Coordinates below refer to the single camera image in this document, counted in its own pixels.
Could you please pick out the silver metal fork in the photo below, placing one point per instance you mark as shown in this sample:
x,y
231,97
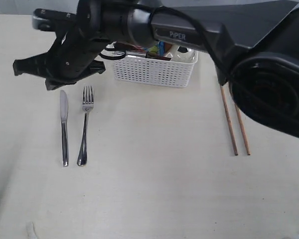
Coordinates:
x,y
87,106

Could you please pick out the blue chips snack bag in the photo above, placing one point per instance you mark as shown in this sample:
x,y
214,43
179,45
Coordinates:
x,y
158,49

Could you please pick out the brown wooden chopstick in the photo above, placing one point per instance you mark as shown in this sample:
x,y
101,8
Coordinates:
x,y
229,121
242,128

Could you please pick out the silver metal table knife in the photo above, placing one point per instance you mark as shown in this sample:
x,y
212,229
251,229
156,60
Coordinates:
x,y
63,117

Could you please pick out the dark wooden spoon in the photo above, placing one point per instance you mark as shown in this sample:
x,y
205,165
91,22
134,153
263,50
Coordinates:
x,y
138,51

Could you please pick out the white perforated plastic basket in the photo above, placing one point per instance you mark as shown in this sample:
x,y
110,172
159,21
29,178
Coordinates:
x,y
151,71

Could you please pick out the glossy ceramic bowl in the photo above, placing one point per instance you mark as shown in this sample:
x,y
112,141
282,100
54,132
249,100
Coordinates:
x,y
180,54

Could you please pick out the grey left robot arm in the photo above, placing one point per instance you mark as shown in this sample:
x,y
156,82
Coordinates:
x,y
254,47

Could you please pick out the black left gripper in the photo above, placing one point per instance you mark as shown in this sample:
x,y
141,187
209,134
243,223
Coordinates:
x,y
74,49

